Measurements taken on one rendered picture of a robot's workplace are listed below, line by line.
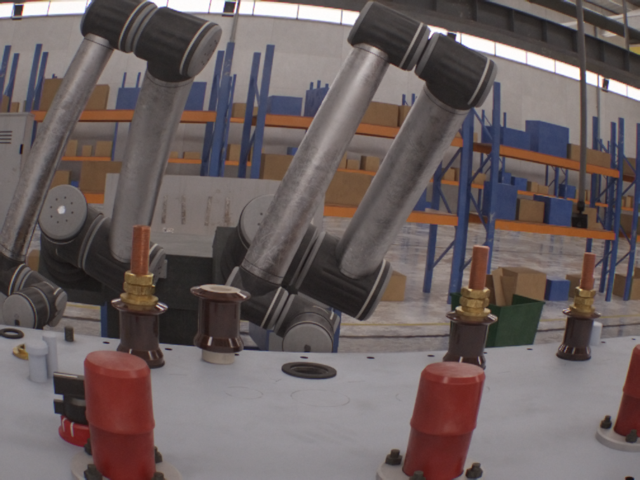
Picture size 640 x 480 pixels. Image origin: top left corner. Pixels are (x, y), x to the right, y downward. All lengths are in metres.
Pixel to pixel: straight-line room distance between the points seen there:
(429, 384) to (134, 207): 1.43
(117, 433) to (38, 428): 0.19
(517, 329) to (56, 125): 4.29
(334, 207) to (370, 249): 6.85
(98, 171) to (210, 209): 3.20
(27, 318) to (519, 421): 1.10
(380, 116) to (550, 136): 2.67
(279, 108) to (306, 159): 7.32
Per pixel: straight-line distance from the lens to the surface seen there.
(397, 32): 1.79
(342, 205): 9.12
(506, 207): 10.24
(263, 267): 1.79
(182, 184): 5.87
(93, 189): 8.86
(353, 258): 2.24
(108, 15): 1.74
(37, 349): 0.96
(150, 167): 1.93
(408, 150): 1.96
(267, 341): 5.46
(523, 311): 5.46
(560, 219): 10.69
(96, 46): 1.75
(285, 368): 1.17
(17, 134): 5.59
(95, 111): 8.65
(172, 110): 1.80
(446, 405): 0.72
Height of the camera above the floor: 1.69
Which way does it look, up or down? 6 degrees down
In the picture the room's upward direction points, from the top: 5 degrees clockwise
